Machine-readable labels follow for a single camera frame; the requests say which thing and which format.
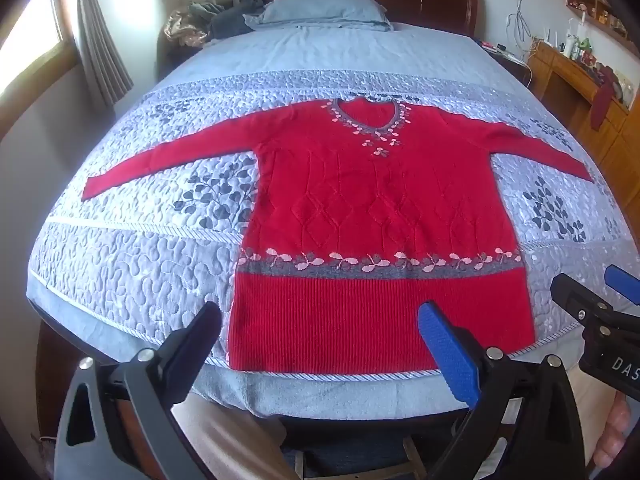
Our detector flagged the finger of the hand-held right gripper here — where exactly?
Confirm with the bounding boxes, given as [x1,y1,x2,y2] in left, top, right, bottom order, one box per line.
[603,264,640,307]
[550,273,612,333]

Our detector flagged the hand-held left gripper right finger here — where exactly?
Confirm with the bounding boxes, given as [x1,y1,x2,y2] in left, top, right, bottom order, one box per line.
[417,301,587,480]

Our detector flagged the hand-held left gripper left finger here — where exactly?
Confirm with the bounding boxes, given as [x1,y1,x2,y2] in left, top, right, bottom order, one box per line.
[55,301,223,480]

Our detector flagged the red knitted sweater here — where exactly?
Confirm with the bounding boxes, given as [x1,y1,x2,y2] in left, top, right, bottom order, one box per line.
[82,97,594,374]

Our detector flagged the dark clothes pile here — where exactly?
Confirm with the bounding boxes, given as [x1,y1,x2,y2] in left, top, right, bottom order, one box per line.
[187,0,266,41]

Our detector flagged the person's right hand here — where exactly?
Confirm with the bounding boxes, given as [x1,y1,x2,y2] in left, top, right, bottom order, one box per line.
[595,391,634,469]

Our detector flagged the grey leaf-print bed quilt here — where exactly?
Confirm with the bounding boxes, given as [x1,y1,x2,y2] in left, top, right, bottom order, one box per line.
[27,22,640,421]

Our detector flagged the dark red hanging cloth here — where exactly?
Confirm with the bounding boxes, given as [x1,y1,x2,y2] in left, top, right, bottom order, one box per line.
[589,65,619,131]

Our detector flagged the wooden desk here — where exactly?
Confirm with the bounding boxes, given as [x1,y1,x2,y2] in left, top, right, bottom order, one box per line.
[527,40,632,173]

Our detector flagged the wooden nightstand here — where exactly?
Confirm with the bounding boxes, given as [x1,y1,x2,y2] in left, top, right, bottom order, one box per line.
[479,39,532,83]

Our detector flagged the golden patterned cloth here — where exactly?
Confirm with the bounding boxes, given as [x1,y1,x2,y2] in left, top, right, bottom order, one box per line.
[162,7,208,51]

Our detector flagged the grey curtain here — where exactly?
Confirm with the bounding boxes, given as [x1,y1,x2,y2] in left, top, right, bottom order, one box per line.
[67,0,134,109]

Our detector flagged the wooden-framed window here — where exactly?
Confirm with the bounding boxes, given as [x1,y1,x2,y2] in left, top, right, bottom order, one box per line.
[0,0,79,133]

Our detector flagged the grey-blue pillow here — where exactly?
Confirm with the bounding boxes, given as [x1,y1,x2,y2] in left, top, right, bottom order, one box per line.
[243,0,393,34]

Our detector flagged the wooden wall shelf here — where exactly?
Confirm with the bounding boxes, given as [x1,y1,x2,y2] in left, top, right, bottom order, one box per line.
[565,0,632,42]

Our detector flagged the hanging cables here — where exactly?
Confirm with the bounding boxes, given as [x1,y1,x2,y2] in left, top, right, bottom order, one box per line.
[505,0,535,45]

